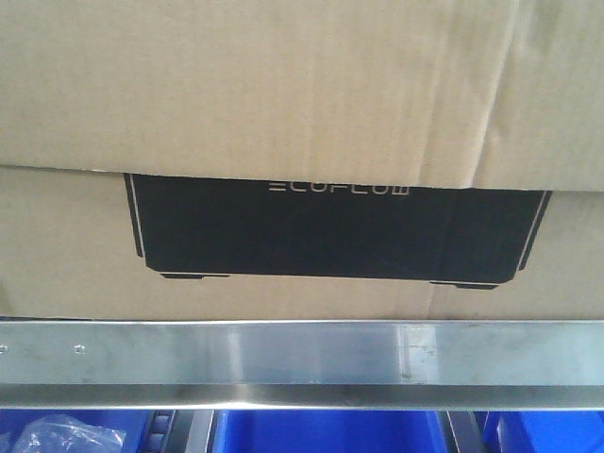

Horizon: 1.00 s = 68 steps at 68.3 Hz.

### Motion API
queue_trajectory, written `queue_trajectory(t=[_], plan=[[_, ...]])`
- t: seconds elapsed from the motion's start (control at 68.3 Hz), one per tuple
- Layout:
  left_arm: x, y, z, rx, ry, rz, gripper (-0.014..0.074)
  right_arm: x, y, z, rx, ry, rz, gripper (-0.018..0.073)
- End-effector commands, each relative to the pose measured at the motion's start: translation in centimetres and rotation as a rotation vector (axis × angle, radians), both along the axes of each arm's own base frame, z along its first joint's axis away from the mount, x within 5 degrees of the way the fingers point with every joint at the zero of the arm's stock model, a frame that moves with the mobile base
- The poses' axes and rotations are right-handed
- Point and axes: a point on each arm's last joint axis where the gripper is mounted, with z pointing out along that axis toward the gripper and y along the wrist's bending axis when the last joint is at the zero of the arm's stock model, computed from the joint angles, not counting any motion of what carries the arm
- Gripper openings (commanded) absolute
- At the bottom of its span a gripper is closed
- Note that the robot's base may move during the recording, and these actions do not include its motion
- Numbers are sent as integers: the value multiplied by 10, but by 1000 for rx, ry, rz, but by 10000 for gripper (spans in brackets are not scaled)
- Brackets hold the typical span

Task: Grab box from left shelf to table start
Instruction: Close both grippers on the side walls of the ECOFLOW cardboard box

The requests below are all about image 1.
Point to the clear crumpled plastic bag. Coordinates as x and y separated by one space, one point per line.
64 433

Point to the metal shelf front rail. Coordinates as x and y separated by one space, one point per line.
387 365

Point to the blue right plastic bin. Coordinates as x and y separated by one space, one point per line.
541 431

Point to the blue bin with plastic bag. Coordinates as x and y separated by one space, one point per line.
133 422

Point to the blue middle plastic bin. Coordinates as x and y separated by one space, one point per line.
327 431

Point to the left white roller track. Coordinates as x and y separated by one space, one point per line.
179 431

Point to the brown EcoFlow cardboard box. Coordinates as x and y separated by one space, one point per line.
230 160

